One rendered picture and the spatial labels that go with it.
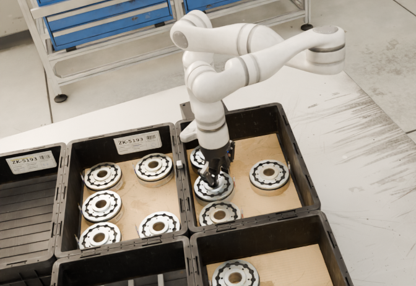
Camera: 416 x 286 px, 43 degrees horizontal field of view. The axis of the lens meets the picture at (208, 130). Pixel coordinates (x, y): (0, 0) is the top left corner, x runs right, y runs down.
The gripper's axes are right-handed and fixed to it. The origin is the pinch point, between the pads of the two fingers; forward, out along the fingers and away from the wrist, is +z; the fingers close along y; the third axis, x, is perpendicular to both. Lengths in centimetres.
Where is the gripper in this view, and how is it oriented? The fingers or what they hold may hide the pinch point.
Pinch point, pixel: (220, 179)
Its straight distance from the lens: 138.4
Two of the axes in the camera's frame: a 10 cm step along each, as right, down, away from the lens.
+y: 5.7, -5.9, 5.7
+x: -8.1, -2.9, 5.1
